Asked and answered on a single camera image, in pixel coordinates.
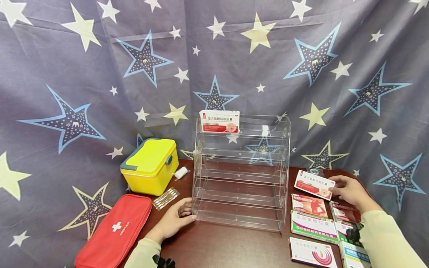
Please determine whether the white box with pink circle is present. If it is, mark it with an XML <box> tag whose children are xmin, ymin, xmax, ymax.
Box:
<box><xmin>288</xmin><ymin>237</ymin><xmax>339</xmax><ymax>268</ymax></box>

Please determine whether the white and red medicine box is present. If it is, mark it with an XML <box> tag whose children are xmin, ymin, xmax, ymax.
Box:
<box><xmin>199</xmin><ymin>110</ymin><xmax>241</xmax><ymax>134</ymax></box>
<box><xmin>294</xmin><ymin>170</ymin><xmax>336</xmax><ymax>201</ymax></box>

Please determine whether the yellow storage box grey handle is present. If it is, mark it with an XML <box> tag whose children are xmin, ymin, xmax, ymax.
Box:
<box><xmin>120</xmin><ymin>138</ymin><xmax>179</xmax><ymax>197</ymax></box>

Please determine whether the packet of cotton swabs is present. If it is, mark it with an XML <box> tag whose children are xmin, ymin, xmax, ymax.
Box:
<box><xmin>152</xmin><ymin>187</ymin><xmax>181</xmax><ymax>211</ymax></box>

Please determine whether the red first aid pouch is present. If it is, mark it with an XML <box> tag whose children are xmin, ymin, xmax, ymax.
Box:
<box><xmin>74</xmin><ymin>194</ymin><xmax>153</xmax><ymax>268</ymax></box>

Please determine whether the pink red medicine box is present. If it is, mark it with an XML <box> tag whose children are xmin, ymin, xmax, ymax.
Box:
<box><xmin>290</xmin><ymin>193</ymin><xmax>328</xmax><ymax>218</ymax></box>
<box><xmin>329</xmin><ymin>200</ymin><xmax>362</xmax><ymax>224</ymax></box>

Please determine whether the green and white medicine box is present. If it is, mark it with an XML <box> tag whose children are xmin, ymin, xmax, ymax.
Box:
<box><xmin>290</xmin><ymin>209</ymin><xmax>340</xmax><ymax>245</ymax></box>
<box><xmin>335</xmin><ymin>220</ymin><xmax>365</xmax><ymax>247</ymax></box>

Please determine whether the black wrist band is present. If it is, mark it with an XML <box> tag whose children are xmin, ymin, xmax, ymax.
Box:
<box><xmin>152</xmin><ymin>254</ymin><xmax>176</xmax><ymax>268</ymax></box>
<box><xmin>345</xmin><ymin>227</ymin><xmax>362</xmax><ymax>245</ymax></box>

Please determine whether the clear acrylic tiered shelf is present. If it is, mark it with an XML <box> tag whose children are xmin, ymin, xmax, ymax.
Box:
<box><xmin>191</xmin><ymin>114</ymin><xmax>292</xmax><ymax>233</ymax></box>

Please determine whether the blue and white medicine box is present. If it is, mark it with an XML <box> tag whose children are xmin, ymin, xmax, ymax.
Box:
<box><xmin>339</xmin><ymin>241</ymin><xmax>373</xmax><ymax>268</ymax></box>

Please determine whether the person's left forearm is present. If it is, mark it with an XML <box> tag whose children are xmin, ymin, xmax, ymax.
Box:
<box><xmin>123</xmin><ymin>237</ymin><xmax>162</xmax><ymax>268</ymax></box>

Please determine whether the wrapped white bandage roll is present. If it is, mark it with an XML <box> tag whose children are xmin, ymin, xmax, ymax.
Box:
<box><xmin>173</xmin><ymin>166</ymin><xmax>191</xmax><ymax>181</ymax></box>

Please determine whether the person's left hand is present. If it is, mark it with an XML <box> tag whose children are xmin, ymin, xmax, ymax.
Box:
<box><xmin>145</xmin><ymin>197</ymin><xmax>198</xmax><ymax>245</ymax></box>

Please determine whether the person's right hand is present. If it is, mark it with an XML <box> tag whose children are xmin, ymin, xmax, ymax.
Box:
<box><xmin>328</xmin><ymin>175</ymin><xmax>383</xmax><ymax>214</ymax></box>

